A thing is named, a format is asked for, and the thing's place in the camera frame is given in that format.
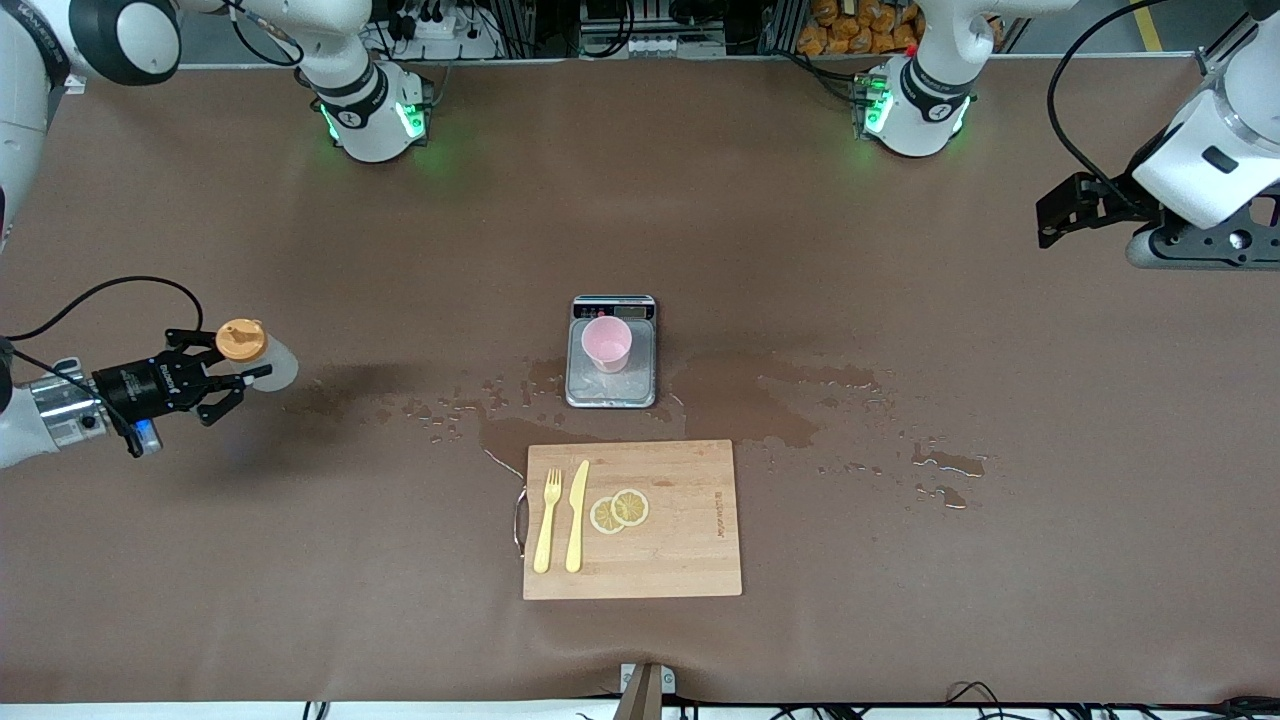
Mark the orange snack bags pile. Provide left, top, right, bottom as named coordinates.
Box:
left=797, top=0, right=926, bottom=57

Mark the translucent squeeze bottle orange cap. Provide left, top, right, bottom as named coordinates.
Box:
left=215, top=318, right=300, bottom=394

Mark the pink cup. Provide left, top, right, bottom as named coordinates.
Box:
left=581, top=316, right=634, bottom=375

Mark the black floor cable bundle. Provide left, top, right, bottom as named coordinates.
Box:
left=945, top=682, right=1280, bottom=720

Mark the white connector strip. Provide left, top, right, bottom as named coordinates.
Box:
left=578, top=28, right=728, bottom=59

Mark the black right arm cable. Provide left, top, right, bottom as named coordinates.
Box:
left=0, top=275, right=207, bottom=401

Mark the yellow plastic fork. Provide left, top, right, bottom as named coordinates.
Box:
left=533, top=468, right=564, bottom=575

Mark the silver digital kitchen scale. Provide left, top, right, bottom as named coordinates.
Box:
left=565, top=294, right=659, bottom=409

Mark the yellow plastic knife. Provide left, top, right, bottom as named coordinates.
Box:
left=565, top=459, right=591, bottom=574

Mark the wooden cutting board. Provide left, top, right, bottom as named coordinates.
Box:
left=513, top=439, right=744, bottom=601

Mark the brown table cover sheet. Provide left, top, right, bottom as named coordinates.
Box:
left=0, top=55, right=1280, bottom=706

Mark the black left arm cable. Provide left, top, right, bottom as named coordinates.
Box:
left=1046, top=0, right=1173, bottom=188

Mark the metal table edge bracket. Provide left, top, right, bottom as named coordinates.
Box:
left=618, top=662, right=677, bottom=720

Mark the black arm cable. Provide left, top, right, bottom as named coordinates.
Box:
left=1046, top=0, right=1173, bottom=188
left=0, top=275, right=207, bottom=401

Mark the white power strip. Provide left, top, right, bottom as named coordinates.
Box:
left=385, top=5, right=501, bottom=63

